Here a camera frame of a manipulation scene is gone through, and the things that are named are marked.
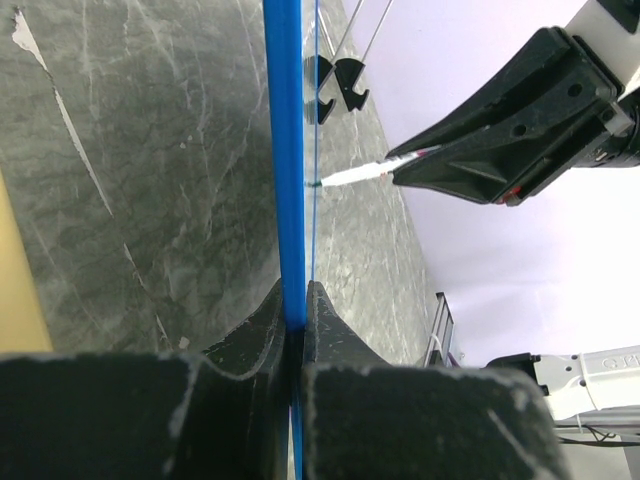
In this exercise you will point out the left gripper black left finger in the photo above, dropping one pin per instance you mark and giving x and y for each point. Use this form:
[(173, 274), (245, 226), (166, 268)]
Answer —
[(218, 414)]

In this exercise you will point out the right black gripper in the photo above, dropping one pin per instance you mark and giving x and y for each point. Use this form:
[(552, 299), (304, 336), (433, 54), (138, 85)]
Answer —
[(543, 113)]

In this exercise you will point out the whiteboard wire stand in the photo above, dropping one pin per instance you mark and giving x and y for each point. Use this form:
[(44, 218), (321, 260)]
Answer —
[(327, 62)]

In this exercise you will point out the blue framed whiteboard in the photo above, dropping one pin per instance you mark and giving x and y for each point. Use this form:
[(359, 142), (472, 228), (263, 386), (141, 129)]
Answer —
[(284, 37)]

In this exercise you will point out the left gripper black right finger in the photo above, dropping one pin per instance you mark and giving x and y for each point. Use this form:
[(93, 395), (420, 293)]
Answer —
[(364, 418)]

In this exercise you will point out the green whiteboard marker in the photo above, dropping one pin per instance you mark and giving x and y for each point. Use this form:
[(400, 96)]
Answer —
[(368, 171)]

